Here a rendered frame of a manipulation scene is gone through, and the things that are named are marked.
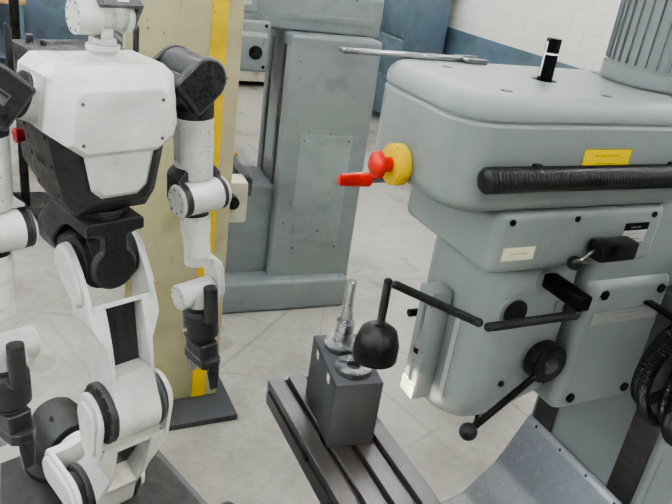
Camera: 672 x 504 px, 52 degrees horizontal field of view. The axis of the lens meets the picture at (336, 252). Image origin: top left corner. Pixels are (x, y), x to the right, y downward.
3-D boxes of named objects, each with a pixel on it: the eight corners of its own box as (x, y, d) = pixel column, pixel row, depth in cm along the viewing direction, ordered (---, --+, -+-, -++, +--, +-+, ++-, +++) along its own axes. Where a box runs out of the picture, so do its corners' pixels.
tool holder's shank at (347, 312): (352, 324, 171) (359, 284, 167) (340, 323, 171) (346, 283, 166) (351, 317, 174) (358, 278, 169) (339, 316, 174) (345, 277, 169)
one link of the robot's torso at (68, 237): (56, 272, 154) (54, 224, 149) (113, 259, 163) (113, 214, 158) (82, 297, 146) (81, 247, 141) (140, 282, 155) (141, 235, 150)
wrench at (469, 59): (346, 55, 98) (346, 49, 98) (335, 50, 101) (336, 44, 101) (487, 65, 108) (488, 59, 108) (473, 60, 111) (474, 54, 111)
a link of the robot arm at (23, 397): (-24, 429, 147) (-30, 380, 143) (19, 410, 154) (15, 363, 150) (7, 454, 140) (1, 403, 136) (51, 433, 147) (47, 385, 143)
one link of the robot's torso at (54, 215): (33, 248, 163) (29, 178, 155) (86, 238, 171) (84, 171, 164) (87, 299, 145) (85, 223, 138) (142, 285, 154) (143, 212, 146)
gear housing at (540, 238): (485, 278, 98) (501, 214, 94) (402, 212, 118) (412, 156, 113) (651, 261, 112) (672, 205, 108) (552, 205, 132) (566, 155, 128)
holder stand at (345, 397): (326, 448, 168) (336, 381, 160) (304, 393, 187) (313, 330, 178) (372, 444, 172) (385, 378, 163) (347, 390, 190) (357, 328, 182)
